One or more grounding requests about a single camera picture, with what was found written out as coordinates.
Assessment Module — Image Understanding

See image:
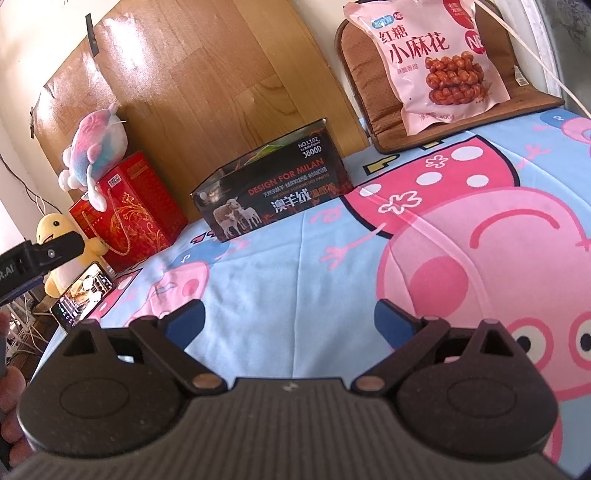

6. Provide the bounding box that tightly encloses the smartphone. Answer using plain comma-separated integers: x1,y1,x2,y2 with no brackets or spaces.
50,260,116,332

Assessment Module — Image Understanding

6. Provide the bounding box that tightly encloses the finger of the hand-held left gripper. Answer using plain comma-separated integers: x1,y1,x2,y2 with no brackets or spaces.
27,230,88,274

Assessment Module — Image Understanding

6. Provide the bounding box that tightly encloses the white cable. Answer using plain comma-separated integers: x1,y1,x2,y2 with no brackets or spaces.
475,0,591,118

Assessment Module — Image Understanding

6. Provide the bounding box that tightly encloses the large pink snack bag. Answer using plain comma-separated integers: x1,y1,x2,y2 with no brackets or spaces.
342,0,512,137

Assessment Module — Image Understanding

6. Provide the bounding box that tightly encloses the yellow plush duck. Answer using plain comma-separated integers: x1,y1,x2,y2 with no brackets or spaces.
35,211,110,299

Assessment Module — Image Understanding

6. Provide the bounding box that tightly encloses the person's left hand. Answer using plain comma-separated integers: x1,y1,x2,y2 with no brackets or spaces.
0,370,29,468

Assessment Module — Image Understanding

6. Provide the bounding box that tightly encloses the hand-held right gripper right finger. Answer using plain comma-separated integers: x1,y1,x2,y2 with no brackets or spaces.
355,299,528,398

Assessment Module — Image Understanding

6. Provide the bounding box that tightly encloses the wooden board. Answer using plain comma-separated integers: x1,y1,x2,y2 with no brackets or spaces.
29,0,371,224

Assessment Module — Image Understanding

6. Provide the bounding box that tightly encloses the printed pig bed sheet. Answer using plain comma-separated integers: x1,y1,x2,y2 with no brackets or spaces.
44,105,591,480

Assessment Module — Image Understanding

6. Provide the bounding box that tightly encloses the black tape strip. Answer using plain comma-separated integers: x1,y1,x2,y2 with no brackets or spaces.
85,13,102,58

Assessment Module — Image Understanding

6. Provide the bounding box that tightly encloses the pastel plush toy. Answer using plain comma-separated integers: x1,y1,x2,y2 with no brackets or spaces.
57,102,129,212

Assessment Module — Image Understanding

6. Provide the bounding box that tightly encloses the brown seat cushion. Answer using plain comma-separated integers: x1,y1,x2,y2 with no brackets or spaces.
334,0,567,156

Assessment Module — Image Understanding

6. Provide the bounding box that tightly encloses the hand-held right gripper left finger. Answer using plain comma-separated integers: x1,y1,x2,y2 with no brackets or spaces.
62,299,225,398

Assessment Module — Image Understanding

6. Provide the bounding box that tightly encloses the red gift bag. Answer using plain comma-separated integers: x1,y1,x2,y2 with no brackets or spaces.
69,151,188,274

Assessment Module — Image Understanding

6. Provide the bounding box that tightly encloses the black printed cardboard box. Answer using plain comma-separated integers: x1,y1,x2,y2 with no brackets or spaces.
189,117,356,244

